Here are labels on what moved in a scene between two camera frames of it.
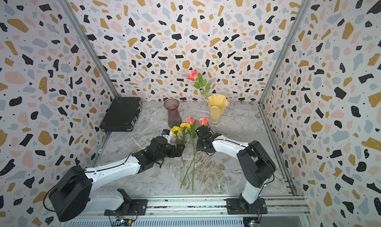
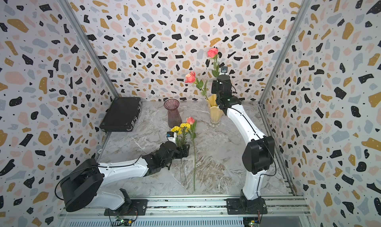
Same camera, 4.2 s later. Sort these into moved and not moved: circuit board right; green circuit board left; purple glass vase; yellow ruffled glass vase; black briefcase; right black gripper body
Moved: right black gripper body
Not moved: circuit board right; yellow ruffled glass vase; green circuit board left; black briefcase; purple glass vase
